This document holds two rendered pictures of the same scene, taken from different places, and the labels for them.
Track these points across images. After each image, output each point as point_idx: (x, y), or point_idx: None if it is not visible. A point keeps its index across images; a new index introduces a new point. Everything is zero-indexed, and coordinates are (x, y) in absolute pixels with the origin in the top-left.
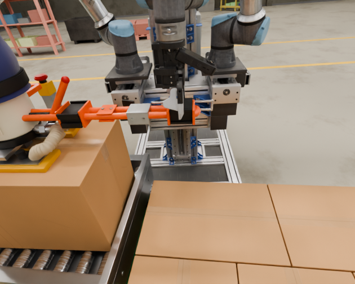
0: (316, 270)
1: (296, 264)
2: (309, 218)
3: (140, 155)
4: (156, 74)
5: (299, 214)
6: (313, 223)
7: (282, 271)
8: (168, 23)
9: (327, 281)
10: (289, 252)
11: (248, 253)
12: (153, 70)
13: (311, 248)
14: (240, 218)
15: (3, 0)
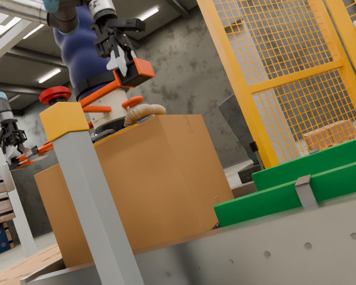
0: (33, 264)
1: (37, 263)
2: None
3: (31, 281)
4: (24, 133)
5: None
6: None
7: (47, 259)
8: None
9: (35, 262)
10: (32, 266)
11: (51, 260)
12: (24, 130)
13: (19, 271)
14: (29, 272)
15: (37, 22)
